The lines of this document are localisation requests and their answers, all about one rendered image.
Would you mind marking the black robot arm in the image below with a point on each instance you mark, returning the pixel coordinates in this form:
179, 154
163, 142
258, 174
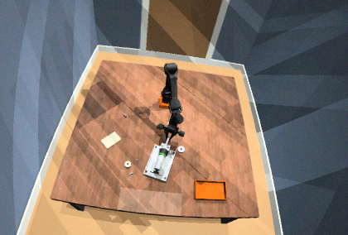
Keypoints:
169, 95

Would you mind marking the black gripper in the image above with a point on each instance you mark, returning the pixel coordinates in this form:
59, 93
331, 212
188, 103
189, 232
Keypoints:
180, 133

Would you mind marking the orange shallow tray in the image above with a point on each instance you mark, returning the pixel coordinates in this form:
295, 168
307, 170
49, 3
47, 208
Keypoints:
210, 190

